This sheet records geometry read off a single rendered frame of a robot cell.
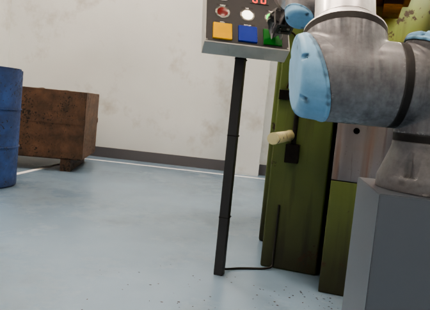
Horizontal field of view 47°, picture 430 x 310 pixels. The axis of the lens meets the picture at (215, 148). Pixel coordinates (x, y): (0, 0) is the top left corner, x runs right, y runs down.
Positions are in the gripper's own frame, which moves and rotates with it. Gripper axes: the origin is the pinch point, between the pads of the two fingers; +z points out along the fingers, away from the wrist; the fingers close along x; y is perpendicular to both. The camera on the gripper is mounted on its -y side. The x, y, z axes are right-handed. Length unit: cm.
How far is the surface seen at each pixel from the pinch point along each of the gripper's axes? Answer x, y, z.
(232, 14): -15.9, -8.1, 1.6
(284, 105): 15.2, 10.3, 36.6
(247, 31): -10.0, -0.3, 0.9
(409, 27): 75, -32, 23
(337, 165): 31, 44, 22
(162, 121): -23, -150, 366
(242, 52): -10.9, 6.4, 6.1
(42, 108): -136, -96, 261
